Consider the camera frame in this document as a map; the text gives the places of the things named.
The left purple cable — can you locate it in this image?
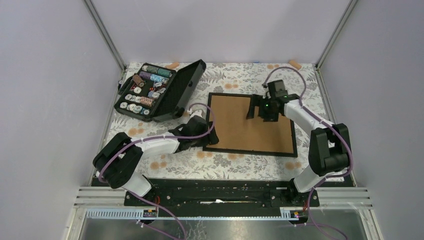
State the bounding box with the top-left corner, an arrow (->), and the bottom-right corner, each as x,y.
97,102 -> 216,240

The floral patterned table mat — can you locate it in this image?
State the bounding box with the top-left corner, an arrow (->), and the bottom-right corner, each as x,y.
105,63 -> 327,181

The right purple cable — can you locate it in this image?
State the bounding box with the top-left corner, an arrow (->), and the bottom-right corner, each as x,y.
263,66 -> 355,240

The black open poker chip case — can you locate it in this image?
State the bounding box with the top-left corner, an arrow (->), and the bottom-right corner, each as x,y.
114,59 -> 207,123

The left wooden cork piece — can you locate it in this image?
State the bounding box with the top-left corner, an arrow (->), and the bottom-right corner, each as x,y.
165,62 -> 180,70

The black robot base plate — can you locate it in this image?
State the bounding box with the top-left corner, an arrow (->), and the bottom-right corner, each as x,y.
144,178 -> 320,216

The white slotted cable duct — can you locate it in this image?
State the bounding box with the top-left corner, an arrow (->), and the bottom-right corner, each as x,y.
85,208 -> 300,222

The right wooden cork piece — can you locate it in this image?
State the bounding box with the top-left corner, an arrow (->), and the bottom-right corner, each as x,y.
288,59 -> 302,70

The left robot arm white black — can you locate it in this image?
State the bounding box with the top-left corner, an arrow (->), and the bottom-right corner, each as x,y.
92,111 -> 219,206

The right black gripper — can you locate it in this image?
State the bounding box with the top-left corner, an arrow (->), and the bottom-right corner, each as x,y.
246,94 -> 279,123

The black picture frame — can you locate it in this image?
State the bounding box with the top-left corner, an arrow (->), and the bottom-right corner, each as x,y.
202,92 -> 298,159

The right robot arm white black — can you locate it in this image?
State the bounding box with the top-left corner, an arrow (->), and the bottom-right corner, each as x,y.
246,80 -> 353,206

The wooden cork piece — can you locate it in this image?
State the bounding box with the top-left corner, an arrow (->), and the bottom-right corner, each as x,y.
165,62 -> 180,70
288,59 -> 302,70

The purple cable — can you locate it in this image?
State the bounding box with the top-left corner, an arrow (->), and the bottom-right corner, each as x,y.
97,102 -> 216,240
263,66 -> 355,240

